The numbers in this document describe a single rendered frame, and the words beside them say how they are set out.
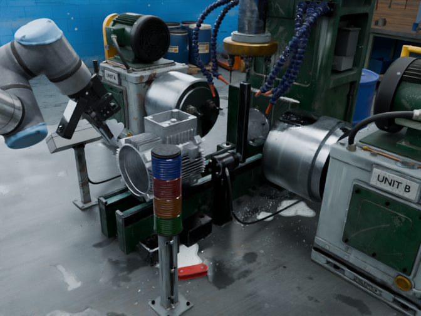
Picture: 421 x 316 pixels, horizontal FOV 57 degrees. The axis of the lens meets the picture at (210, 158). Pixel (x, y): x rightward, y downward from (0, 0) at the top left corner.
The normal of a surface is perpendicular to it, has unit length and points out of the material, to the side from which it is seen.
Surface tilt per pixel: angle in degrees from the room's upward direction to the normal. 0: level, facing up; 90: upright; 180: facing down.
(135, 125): 90
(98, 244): 0
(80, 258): 0
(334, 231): 90
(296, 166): 84
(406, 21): 90
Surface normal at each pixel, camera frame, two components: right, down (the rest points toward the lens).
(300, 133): -0.48, -0.46
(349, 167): -0.72, 0.28
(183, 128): 0.69, 0.33
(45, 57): 0.28, 0.66
